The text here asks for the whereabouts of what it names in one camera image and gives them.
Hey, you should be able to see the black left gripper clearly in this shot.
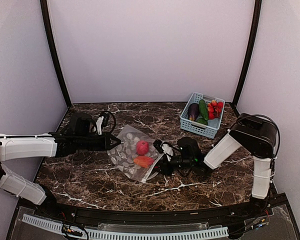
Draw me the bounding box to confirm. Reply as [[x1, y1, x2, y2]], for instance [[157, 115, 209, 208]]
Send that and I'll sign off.
[[75, 131, 121, 151]]

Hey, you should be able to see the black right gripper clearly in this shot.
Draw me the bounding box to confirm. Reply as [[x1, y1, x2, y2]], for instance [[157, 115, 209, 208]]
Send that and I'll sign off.
[[148, 153, 194, 176]]

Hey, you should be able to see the clear zip top bag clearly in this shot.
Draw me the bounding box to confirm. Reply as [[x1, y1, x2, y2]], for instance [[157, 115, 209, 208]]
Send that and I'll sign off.
[[107, 125, 160, 183]]

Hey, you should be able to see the pink fake fruit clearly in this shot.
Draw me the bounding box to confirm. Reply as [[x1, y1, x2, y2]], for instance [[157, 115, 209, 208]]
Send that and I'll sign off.
[[136, 140, 150, 156]]

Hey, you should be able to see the green fake lime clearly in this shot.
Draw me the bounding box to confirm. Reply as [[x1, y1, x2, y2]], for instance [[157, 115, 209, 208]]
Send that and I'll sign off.
[[196, 118, 208, 126]]

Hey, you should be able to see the purple fake eggplant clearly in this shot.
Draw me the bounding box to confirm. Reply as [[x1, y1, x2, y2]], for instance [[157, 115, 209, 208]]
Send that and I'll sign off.
[[187, 103, 200, 121]]

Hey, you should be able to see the green fake vegetable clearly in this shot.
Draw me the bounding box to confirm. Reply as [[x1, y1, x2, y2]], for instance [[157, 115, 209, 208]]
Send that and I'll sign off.
[[198, 99, 209, 121]]

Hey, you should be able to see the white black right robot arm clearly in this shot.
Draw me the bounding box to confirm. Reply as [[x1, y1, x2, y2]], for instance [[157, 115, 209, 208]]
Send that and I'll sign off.
[[151, 113, 281, 217]]

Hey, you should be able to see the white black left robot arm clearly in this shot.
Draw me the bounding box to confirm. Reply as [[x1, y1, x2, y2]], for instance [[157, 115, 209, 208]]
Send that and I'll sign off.
[[0, 111, 121, 218]]

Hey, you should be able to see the light blue perforated basket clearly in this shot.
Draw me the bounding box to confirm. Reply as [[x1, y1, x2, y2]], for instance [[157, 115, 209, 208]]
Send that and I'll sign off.
[[180, 92, 225, 139]]

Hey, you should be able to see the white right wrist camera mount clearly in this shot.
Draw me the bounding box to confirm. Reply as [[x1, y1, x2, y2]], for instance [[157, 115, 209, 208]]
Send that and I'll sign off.
[[161, 142, 174, 162]]

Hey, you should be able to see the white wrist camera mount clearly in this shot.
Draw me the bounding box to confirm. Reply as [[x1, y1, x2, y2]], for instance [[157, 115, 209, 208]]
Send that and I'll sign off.
[[161, 142, 174, 162], [93, 113, 109, 135]]

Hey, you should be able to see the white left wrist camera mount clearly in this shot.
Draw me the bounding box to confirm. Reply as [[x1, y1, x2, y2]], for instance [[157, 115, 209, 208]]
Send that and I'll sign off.
[[93, 113, 109, 135]]

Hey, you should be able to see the black front mounting rail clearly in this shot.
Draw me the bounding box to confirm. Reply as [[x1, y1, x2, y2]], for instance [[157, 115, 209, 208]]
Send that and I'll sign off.
[[56, 202, 266, 226]]

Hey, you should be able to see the white slotted cable duct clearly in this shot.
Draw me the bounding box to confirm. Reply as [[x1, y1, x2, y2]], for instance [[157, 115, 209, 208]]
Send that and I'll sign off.
[[22, 214, 229, 240]]

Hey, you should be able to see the black corner frame post left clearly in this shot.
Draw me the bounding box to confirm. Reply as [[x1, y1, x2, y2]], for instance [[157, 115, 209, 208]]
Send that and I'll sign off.
[[39, 0, 72, 109]]

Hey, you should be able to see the black corner frame post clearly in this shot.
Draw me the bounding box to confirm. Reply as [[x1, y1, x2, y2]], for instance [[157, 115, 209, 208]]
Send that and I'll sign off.
[[39, 0, 72, 109], [231, 0, 262, 109]]

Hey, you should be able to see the black corner frame post right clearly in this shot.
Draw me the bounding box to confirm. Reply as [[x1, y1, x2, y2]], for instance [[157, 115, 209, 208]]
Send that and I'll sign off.
[[231, 0, 262, 109]]

